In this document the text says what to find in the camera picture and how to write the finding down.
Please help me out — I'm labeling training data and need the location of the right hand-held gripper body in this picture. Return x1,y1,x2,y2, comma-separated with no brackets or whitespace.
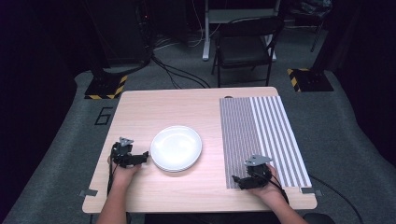
244,154,274,189

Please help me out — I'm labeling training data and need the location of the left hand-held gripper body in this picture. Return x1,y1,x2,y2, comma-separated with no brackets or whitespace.
110,136,142,169

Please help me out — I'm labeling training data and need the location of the person's right hand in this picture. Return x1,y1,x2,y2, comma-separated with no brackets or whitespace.
249,164,283,201

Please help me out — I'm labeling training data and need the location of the person's left hand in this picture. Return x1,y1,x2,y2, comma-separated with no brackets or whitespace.
107,158,143,188

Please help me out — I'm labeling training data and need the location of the grey striped placemat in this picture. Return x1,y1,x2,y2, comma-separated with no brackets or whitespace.
219,95,313,189

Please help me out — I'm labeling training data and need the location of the grey tape piece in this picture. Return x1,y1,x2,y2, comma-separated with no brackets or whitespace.
300,187,324,197
78,189,99,198

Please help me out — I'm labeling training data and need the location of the black stand with striped base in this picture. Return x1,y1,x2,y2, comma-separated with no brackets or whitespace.
286,0,342,93
81,0,129,101

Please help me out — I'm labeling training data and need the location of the black computer cabinet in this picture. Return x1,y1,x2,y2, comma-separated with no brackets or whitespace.
92,0,154,67

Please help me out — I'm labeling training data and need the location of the black folding chair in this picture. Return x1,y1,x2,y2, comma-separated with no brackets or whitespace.
211,16,286,89

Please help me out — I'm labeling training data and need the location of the dark cluttered side table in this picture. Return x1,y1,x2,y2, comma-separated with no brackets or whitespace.
290,0,333,53

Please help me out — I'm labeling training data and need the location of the right hand-held gripper cable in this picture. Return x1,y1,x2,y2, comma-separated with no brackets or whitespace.
266,172,290,205

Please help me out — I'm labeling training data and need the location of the hand-held gripper cable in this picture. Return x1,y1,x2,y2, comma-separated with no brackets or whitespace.
106,145,119,198
266,172,290,205

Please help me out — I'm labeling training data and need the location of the left hand-held gripper cable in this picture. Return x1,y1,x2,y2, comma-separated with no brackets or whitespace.
106,145,119,198

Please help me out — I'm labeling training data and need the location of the thin black floor cable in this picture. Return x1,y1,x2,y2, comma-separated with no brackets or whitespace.
307,175,364,224

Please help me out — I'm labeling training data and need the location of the thick black floor hose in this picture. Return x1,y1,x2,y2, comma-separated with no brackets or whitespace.
102,46,154,77

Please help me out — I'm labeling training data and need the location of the black floor cable bundle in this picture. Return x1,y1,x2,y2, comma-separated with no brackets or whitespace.
150,53,212,91

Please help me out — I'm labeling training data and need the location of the white desk frame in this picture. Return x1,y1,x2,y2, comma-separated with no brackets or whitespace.
201,0,282,62

